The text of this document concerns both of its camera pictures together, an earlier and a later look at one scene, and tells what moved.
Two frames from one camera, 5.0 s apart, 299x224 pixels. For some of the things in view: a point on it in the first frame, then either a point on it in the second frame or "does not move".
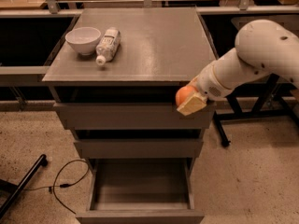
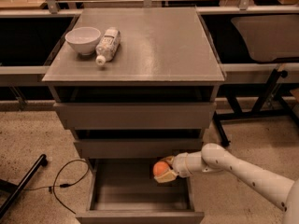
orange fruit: x=183 y=93 → x=160 y=168
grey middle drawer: x=138 y=148 does not move
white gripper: x=210 y=84 → x=179 y=165
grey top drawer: x=134 y=116 does not move
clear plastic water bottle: x=108 y=46 does not move
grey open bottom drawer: x=140 y=190 does not move
